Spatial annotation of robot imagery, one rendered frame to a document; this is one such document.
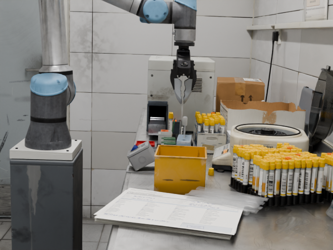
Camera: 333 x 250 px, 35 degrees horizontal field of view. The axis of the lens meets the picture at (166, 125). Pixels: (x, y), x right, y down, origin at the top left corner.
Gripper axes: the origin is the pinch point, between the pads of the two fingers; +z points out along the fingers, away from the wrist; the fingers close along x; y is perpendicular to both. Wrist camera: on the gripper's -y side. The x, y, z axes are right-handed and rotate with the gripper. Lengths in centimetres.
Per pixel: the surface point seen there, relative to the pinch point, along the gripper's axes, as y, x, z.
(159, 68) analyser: 32.3, 7.9, -8.5
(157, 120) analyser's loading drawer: 20.7, 8.2, 10.7
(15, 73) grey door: 159, 100, 6
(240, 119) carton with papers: 2.7, -21.1, 6.5
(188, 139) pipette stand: -30.6, -0.4, 7.5
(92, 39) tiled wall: 165, 51, -17
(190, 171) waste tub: -52, 0, 11
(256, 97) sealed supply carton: 67, -39, 6
